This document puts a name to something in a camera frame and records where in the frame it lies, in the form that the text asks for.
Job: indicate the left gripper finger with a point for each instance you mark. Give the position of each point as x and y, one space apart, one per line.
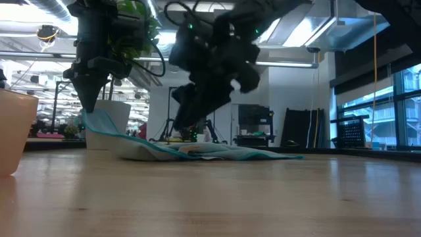
98 90
84 92

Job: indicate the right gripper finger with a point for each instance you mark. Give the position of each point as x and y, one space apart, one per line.
210 98
187 98

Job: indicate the teal microfiber towel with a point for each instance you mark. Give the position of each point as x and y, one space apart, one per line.
230 153

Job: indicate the black background robot arm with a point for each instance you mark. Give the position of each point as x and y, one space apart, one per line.
210 130

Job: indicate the orange plastic basket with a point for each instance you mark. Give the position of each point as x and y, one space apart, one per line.
14 131

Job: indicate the white plant pot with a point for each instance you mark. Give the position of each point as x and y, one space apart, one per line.
120 112

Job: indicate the round black ceiling device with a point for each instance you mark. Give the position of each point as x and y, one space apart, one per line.
47 33

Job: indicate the black equipment rack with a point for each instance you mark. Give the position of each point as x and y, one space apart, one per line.
255 115

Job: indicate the green leafy plant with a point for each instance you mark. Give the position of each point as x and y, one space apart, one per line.
153 29

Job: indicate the black leaning panel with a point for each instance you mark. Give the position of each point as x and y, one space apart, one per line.
296 128

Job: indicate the black perforated cart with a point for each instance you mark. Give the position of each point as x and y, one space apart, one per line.
353 131

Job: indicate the black gantry frame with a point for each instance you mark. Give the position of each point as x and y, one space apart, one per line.
54 108
169 98

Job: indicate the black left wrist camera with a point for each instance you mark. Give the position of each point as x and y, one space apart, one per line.
128 33

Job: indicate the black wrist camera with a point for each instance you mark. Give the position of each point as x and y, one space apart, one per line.
190 46
128 33

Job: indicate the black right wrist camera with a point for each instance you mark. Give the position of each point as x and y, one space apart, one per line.
190 46

